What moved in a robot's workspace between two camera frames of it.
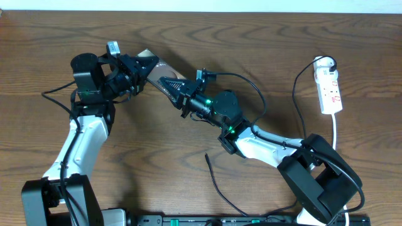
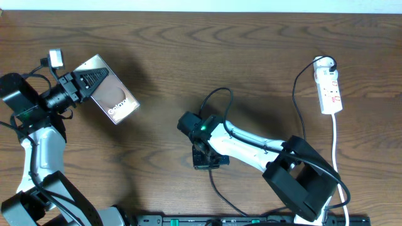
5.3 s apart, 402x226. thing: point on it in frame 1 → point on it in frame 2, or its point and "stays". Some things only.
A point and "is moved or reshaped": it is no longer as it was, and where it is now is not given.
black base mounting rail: x=240 y=220 stays
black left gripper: x=129 y=63 → x=72 y=91
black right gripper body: x=196 y=103 → x=211 y=161
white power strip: x=328 y=85 stays
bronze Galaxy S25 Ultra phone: x=161 y=69 is moved or reshaped
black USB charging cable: x=303 y=135 → x=233 y=206
